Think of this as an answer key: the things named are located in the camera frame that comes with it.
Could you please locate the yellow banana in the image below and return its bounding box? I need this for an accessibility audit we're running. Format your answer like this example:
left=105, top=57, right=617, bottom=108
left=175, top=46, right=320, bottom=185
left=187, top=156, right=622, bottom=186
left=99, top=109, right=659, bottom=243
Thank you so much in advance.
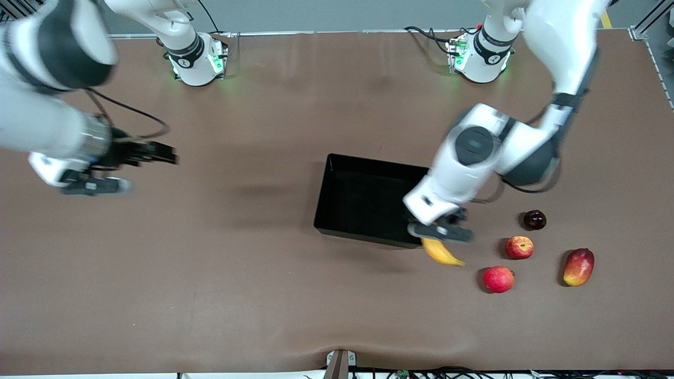
left=420, top=237, right=467, bottom=267

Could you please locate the black plastic box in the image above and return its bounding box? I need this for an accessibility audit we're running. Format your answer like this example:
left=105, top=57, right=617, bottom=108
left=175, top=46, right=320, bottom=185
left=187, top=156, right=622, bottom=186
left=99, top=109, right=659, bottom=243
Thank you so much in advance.
left=313, top=153, right=433, bottom=249

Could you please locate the red yellow apple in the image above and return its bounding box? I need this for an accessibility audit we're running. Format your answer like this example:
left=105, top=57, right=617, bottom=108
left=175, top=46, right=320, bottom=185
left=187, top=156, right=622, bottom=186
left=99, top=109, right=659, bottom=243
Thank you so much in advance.
left=505, top=236, right=534, bottom=260

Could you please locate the red round apple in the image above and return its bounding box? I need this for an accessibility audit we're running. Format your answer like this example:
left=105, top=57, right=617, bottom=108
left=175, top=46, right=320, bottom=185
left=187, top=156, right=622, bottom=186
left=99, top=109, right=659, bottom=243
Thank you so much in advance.
left=483, top=266, right=516, bottom=294

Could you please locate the brown table mat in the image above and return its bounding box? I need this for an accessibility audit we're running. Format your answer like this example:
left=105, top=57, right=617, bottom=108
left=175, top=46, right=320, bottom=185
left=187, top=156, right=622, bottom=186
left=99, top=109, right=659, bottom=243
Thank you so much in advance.
left=0, top=29, right=674, bottom=375

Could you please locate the red yellow mango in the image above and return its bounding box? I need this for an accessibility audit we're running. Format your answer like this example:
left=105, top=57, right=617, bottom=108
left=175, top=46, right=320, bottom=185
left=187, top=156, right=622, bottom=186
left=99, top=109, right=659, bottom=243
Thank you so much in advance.
left=563, top=248, right=595, bottom=287

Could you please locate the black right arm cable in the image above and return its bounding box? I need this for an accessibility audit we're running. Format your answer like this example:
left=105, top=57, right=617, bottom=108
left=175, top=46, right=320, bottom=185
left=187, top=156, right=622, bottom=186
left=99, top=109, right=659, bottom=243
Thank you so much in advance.
left=84, top=87, right=171, bottom=144

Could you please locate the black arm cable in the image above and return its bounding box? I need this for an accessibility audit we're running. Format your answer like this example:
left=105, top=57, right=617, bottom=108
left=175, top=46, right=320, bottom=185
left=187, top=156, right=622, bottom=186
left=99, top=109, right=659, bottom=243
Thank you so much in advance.
left=84, top=87, right=171, bottom=144
left=471, top=161, right=563, bottom=205

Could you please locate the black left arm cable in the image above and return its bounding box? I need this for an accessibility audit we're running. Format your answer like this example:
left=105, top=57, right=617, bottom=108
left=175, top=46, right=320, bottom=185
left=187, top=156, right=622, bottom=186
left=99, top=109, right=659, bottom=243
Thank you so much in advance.
left=471, top=161, right=563, bottom=205

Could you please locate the black base cable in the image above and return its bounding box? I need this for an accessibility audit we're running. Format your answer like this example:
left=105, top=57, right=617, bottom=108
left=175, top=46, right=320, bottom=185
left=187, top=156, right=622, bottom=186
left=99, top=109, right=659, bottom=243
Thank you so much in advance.
left=197, top=0, right=223, bottom=35
left=404, top=26, right=460, bottom=56

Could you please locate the metal camera bracket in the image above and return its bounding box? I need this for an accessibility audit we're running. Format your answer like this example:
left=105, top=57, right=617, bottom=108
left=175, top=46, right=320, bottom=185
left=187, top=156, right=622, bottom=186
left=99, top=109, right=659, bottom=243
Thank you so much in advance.
left=326, top=350, right=356, bottom=379

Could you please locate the silver table edge rail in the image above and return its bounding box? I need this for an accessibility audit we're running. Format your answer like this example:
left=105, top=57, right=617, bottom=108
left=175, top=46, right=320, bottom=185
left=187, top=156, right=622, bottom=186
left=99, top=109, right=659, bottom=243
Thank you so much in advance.
left=108, top=28, right=527, bottom=38

